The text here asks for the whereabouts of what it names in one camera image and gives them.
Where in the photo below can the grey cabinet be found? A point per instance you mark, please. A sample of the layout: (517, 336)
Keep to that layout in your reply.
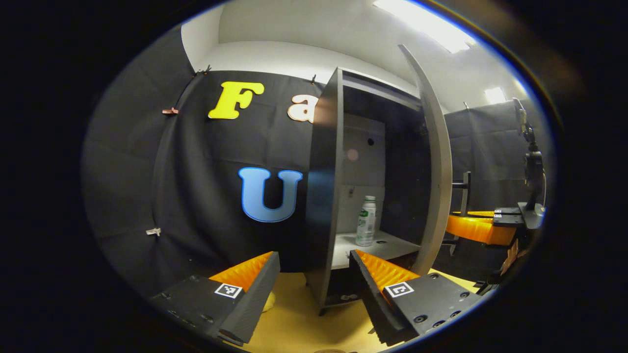
(324, 196)

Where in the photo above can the white clip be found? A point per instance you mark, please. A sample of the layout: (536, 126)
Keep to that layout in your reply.
(153, 232)

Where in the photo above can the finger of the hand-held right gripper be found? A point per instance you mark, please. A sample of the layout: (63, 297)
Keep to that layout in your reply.
(508, 211)
(478, 229)

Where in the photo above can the red clip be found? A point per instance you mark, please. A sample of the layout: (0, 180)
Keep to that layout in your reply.
(170, 111)

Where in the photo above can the long ceiling light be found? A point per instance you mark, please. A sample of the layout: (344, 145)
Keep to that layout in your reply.
(427, 24)

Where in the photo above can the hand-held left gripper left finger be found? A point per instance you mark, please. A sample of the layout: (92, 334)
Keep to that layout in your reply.
(255, 299)

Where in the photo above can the white bottle green label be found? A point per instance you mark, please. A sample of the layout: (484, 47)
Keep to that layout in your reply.
(365, 225)

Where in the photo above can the beige cabinet door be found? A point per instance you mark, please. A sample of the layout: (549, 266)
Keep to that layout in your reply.
(439, 171)

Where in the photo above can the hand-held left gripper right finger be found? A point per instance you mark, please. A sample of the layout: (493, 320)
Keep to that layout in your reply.
(373, 299)

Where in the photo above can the small ceiling light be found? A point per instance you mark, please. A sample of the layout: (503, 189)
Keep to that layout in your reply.
(494, 95)

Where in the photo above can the black backdrop cloth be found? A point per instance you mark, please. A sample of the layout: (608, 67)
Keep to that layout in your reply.
(196, 196)

